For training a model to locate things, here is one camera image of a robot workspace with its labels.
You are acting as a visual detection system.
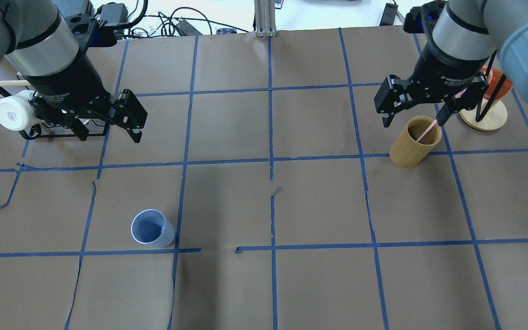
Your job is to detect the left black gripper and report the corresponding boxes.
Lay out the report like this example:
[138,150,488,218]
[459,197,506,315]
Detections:
[28,59,148,143]

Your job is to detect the aluminium frame post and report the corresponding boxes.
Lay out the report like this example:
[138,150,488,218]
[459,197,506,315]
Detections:
[254,0,277,38]

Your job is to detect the black power adapter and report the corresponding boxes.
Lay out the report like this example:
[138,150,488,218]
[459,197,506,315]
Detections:
[175,19,203,36]

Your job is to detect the orange object on stand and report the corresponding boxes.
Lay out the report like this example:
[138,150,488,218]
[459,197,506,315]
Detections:
[483,67,513,100]

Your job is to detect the wooden rack handle rod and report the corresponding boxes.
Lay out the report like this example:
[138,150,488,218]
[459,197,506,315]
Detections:
[0,80,31,87]

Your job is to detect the bamboo cylinder holder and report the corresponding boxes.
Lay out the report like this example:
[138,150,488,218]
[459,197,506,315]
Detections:
[389,115,442,168]

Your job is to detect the blue-grey plastic cup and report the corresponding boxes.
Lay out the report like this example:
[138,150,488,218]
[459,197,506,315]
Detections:
[130,209,175,248]

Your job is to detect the round wooden stand base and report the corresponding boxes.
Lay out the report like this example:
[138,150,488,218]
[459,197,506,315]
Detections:
[459,101,508,132]

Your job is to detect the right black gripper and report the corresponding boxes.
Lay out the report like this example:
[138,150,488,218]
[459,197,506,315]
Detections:
[374,44,489,128]

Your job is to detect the pink chopstick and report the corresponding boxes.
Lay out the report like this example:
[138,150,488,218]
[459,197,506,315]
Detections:
[415,88,467,143]

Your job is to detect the black wire mug rack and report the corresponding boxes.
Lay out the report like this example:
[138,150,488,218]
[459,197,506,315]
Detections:
[19,119,109,140]

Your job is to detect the white mug on rack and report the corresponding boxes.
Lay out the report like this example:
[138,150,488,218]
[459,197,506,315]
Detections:
[0,90,44,132]

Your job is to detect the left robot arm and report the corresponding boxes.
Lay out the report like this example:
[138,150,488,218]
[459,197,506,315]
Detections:
[0,0,148,143]

